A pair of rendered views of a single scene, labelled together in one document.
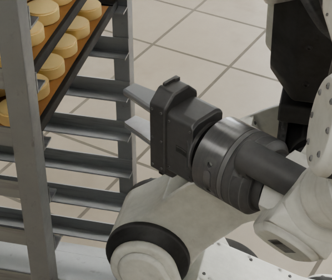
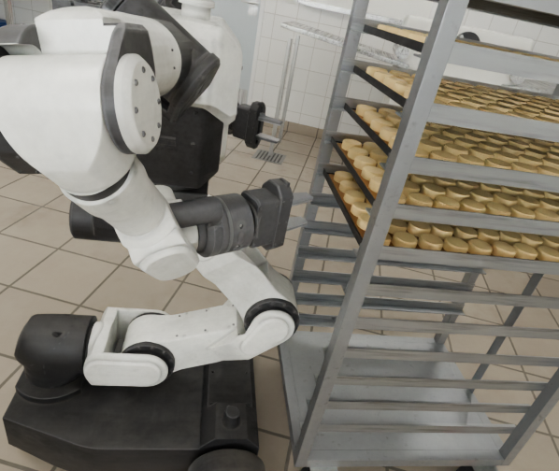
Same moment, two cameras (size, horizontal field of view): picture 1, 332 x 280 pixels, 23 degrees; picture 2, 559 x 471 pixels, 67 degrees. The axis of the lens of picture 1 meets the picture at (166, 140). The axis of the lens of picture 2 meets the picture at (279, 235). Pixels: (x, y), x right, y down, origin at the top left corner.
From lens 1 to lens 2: 1.87 m
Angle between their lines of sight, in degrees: 110
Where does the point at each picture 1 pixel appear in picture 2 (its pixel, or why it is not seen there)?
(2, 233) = (330, 225)
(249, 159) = not seen: hidden behind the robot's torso
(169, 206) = (262, 260)
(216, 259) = (227, 317)
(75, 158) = (365, 380)
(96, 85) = (364, 322)
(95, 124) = (355, 352)
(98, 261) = (322, 445)
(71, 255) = (345, 447)
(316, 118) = not seen: hidden behind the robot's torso
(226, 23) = not seen: outside the picture
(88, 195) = (345, 406)
